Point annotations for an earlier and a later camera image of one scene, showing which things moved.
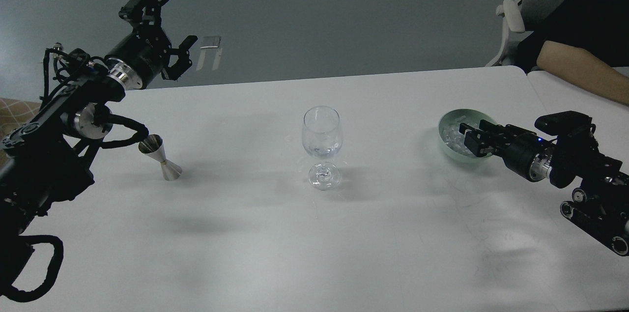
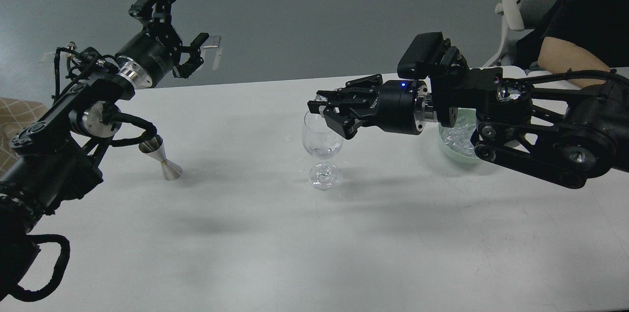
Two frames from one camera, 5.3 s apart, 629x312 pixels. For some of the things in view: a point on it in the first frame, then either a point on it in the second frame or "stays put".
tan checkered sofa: x=14 y=113 stays put
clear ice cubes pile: x=453 y=138 stays put
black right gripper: x=523 y=153 to x=401 y=108
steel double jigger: x=153 y=147 stays put
